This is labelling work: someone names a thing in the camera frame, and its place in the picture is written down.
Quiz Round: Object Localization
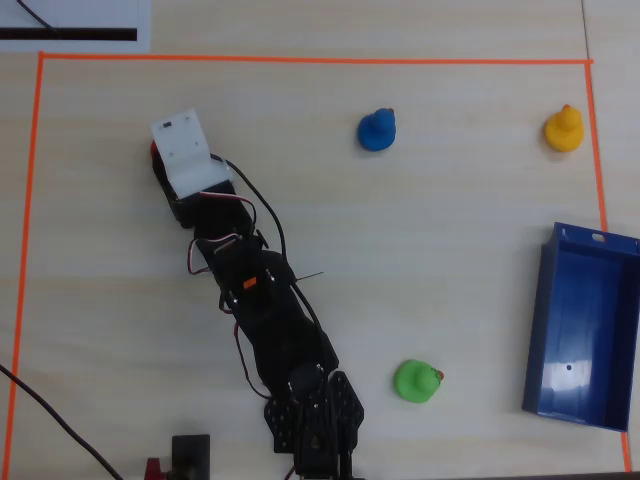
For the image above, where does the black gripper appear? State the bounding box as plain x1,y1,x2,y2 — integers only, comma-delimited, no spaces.
150,147,257,242

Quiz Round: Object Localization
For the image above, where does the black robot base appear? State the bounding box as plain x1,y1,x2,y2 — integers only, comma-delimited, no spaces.
263,369,366,477

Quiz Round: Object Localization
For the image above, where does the blue rubber duck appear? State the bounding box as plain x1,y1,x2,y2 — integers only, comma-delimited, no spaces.
356,107,398,153

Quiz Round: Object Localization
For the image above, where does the green rubber duck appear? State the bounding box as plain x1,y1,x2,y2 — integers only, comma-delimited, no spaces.
393,359,446,405

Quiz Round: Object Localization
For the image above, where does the yellow rubber duck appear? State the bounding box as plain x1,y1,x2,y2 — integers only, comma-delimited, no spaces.
543,103,585,154

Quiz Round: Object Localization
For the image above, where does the blue plastic box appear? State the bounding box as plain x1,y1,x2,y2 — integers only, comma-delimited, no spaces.
521,221,640,433

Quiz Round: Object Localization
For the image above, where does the orange tape strip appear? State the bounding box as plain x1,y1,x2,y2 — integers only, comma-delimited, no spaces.
583,60,633,474
5,52,46,480
38,51,595,66

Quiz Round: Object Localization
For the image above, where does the white paper sheet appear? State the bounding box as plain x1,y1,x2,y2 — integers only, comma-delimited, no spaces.
0,0,152,53

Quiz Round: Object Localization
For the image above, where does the black table clamp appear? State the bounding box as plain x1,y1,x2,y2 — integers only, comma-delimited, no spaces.
170,433,212,480

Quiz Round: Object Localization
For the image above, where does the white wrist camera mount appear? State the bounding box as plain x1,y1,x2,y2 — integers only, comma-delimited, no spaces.
150,107,236,199

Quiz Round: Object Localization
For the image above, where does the black camera cable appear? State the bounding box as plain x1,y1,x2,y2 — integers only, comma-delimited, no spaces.
209,152,339,362

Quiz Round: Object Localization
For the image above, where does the thin black cable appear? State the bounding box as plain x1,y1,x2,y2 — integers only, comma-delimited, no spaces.
15,0,57,32

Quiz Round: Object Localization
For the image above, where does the black power cable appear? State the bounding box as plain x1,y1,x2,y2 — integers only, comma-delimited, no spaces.
0,363,124,480

